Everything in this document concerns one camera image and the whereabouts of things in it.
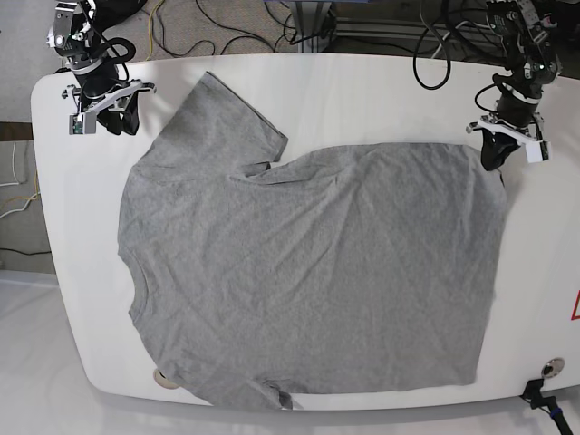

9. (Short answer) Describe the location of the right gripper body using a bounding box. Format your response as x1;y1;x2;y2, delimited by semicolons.
62;63;156;114

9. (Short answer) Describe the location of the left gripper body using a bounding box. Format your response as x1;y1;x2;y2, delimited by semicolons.
466;92;545;145

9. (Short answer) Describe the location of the grey t-shirt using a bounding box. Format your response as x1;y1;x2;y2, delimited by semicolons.
118;73;508;411

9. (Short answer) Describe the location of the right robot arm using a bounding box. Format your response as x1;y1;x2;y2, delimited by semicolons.
47;1;156;136

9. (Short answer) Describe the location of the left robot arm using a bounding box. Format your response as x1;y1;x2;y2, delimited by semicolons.
467;1;561;171

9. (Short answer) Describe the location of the red warning sticker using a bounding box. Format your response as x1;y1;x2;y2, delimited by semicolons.
571;292;580;321

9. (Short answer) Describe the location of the table grommet near right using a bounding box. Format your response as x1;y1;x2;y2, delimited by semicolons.
541;357;566;379

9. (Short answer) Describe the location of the table grommet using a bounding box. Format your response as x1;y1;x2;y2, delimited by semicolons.
541;357;566;379
153;368;179;390

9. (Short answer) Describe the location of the table grommet near left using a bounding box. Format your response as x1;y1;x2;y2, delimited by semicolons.
153;368;179;390

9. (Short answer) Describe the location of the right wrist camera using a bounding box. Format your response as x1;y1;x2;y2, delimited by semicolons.
69;111;97;135

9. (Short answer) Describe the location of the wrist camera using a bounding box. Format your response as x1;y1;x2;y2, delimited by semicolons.
69;111;97;135
525;140;552;163

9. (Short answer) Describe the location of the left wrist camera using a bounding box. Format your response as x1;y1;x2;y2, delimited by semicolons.
525;140;552;163

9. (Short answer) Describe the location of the yellow cable on floor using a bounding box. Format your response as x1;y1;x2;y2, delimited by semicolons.
144;0;164;63

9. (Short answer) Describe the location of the white cable on floor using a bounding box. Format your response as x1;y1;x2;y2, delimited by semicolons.
0;140;42;218

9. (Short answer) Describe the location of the metal frame table leg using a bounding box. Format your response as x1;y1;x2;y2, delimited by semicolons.
288;1;336;53

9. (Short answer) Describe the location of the black clamp with cable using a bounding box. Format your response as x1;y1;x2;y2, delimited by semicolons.
520;379;574;435

